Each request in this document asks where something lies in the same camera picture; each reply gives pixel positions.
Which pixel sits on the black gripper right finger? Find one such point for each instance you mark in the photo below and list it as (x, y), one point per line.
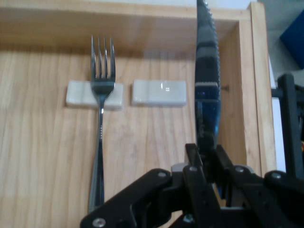
(266, 202)

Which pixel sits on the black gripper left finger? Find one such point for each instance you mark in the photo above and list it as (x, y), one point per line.
(152, 194)

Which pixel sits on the serrated steel table knife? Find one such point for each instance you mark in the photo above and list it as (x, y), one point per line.
(206, 114)

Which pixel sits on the white ceramic cutlery rest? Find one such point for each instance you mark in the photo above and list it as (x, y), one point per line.
(76, 95)
(156, 93)

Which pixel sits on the steel fork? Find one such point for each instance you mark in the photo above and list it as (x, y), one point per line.
(101, 90)

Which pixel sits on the light wooden drawer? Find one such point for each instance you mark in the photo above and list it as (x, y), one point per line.
(35, 154)

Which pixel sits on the blue box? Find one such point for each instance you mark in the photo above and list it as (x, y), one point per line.
(293, 38)

